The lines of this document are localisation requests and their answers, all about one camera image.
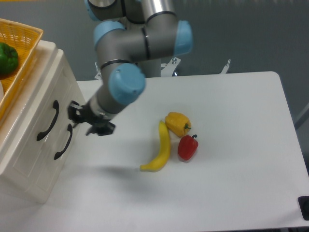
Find yellow bell pepper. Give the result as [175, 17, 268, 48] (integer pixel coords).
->
[165, 112, 191, 137]

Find white metal bracket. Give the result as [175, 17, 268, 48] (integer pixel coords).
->
[220, 59, 231, 74]
[95, 62, 102, 80]
[160, 57, 181, 77]

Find white top drawer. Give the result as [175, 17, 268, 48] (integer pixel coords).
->
[13, 50, 84, 177]

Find black top drawer handle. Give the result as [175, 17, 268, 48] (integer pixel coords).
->
[36, 100, 60, 142]

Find white drawer cabinet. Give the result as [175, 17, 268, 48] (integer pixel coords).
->
[0, 41, 85, 203]

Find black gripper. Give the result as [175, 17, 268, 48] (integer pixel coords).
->
[68, 101, 115, 136]

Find yellow banana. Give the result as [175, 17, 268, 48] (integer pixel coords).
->
[140, 121, 171, 172]

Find green bell pepper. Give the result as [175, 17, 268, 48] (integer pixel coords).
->
[0, 43, 18, 75]

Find white plate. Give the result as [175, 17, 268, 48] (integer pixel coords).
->
[0, 82, 4, 102]

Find black lower drawer handle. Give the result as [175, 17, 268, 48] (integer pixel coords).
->
[54, 123, 74, 160]

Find black object at table corner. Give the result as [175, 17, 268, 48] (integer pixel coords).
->
[298, 196, 309, 221]

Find white lower drawer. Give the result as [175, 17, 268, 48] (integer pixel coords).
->
[35, 120, 77, 193]

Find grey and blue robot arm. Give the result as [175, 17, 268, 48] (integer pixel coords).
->
[68, 0, 193, 136]

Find white metal bracket right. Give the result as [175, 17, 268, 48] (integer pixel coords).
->
[220, 59, 231, 74]

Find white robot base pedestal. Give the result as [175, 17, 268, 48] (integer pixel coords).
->
[138, 58, 161, 78]

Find black drawer handle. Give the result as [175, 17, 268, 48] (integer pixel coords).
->
[36, 100, 60, 142]
[54, 123, 74, 160]

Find red bell pepper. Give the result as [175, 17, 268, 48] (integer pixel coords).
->
[178, 134, 198, 161]

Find yellow woven basket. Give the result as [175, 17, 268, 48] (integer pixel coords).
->
[0, 19, 43, 119]

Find white metal bracket left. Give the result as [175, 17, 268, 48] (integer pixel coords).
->
[95, 62, 102, 80]

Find white drawer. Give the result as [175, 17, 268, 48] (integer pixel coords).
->
[35, 120, 77, 193]
[13, 50, 84, 177]

